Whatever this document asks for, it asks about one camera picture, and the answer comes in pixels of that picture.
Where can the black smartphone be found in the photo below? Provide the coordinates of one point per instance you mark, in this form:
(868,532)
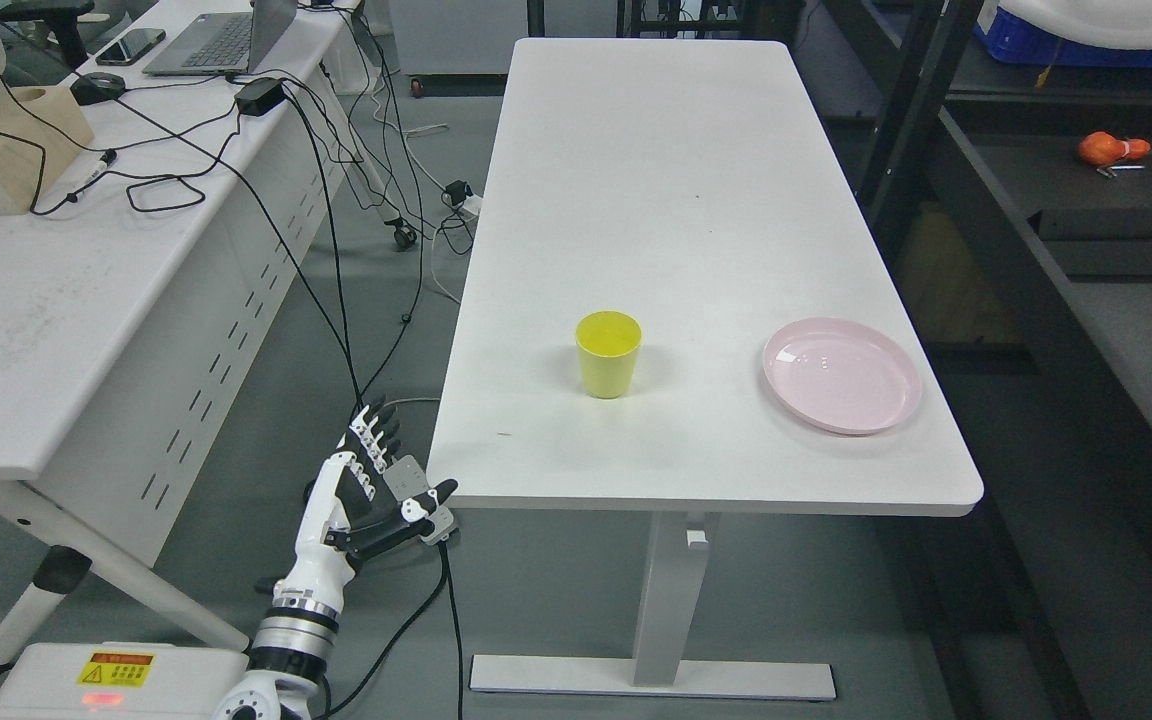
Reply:
(130,47)

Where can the black marker pen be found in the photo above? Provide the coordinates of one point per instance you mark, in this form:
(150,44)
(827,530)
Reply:
(102,166)

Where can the white perforated office desk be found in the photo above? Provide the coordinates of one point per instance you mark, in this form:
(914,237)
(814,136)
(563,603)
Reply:
(129,320)

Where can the orange toy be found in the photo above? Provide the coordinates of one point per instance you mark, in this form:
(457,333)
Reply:
(1101,149)

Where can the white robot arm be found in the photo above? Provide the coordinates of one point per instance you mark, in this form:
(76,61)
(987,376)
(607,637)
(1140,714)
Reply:
(286,662)

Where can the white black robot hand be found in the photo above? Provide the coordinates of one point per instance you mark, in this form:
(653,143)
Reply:
(350,515)

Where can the wooden block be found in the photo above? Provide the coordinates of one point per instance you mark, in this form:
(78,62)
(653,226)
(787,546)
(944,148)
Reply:
(42,129)

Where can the yellow plastic cup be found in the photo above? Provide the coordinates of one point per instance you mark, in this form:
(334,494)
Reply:
(608,343)

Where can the grey laptop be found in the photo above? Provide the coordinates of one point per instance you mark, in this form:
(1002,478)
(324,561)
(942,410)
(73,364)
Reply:
(215,44)

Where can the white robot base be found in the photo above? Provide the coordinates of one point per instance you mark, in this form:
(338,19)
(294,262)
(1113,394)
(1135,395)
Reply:
(118,681)

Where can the black computer mouse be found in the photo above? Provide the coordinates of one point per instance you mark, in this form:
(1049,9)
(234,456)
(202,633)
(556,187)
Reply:
(95,87)

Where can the blue plastic crate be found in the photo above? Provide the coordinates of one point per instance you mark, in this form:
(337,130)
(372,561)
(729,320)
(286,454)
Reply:
(1011,40)

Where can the pink plastic plate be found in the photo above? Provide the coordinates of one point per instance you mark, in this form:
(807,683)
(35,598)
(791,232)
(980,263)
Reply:
(841,376)

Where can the white power strip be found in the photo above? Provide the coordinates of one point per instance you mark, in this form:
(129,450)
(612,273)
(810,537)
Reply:
(419,501)

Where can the white standing desk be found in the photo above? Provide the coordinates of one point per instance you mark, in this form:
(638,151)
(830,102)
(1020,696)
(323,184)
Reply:
(687,183)

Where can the black power adapter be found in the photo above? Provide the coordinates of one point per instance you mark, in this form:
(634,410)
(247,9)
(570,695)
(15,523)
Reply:
(258,96)

